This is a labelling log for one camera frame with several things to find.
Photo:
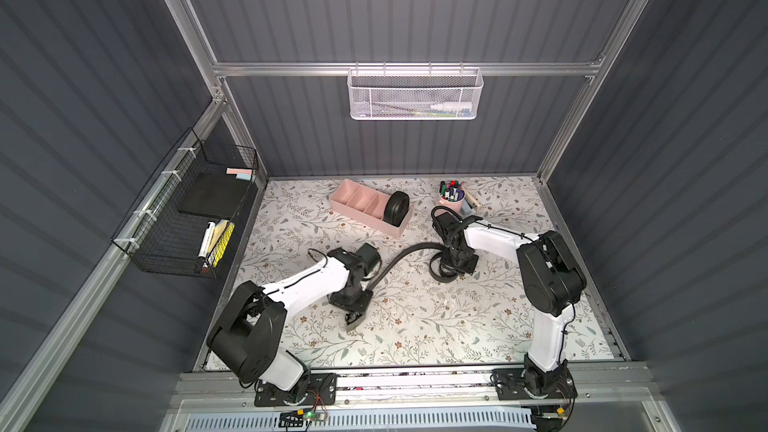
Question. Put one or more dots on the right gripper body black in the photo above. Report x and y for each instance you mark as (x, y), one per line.
(450, 261)

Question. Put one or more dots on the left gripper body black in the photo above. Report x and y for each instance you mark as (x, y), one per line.
(351, 302)

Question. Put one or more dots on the black belt with end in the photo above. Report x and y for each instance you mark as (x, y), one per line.
(408, 252)

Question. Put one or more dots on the long black belt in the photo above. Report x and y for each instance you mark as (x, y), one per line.
(396, 208)

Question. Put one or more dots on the pink compartment storage box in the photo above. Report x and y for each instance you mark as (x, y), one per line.
(366, 206)

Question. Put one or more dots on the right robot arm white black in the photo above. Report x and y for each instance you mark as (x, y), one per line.
(552, 279)

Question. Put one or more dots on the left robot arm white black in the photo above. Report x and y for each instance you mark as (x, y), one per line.
(247, 334)

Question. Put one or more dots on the pink pen cup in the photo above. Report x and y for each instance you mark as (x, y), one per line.
(451, 195)

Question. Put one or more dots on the yellow marker in basket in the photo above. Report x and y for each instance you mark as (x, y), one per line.
(220, 238)

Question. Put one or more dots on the white perforated front panel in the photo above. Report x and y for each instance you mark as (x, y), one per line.
(491, 418)

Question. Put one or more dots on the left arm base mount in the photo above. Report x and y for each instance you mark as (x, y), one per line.
(311, 388)

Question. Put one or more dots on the aluminium front rail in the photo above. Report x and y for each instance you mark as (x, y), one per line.
(440, 386)

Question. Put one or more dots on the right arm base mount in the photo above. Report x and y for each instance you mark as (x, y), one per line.
(530, 383)

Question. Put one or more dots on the white wire mesh basket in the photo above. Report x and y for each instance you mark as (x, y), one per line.
(414, 94)

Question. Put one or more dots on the black wire wall basket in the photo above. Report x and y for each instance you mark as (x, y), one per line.
(202, 183)

